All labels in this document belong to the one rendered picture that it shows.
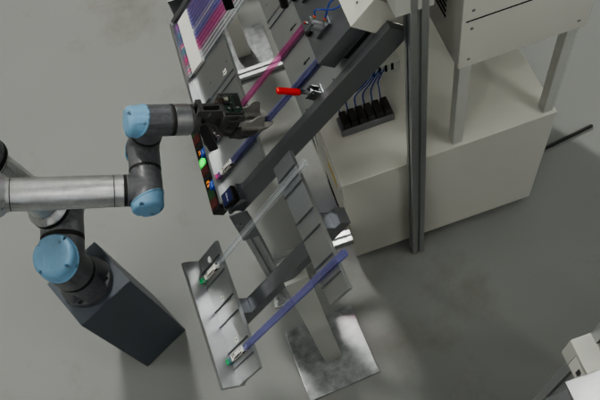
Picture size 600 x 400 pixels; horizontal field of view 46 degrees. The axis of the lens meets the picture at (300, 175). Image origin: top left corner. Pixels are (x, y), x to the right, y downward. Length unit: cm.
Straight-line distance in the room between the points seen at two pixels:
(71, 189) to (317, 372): 116
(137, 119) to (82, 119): 153
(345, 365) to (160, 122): 117
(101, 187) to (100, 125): 147
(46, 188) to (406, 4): 86
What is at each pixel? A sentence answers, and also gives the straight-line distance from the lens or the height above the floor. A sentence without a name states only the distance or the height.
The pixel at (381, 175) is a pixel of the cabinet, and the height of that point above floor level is 61.
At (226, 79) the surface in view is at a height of 83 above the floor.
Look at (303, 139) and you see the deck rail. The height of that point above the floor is 93.
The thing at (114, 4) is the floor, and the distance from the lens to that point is 346.
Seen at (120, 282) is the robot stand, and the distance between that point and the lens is 210.
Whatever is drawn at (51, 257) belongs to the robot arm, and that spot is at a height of 78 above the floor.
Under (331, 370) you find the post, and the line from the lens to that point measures 243.
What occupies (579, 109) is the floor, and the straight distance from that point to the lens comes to 287.
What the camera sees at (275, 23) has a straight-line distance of 181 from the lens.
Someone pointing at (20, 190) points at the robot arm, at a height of 112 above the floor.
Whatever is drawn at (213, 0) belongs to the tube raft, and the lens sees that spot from 207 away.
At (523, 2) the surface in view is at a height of 117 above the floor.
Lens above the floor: 238
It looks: 62 degrees down
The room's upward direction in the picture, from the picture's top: 18 degrees counter-clockwise
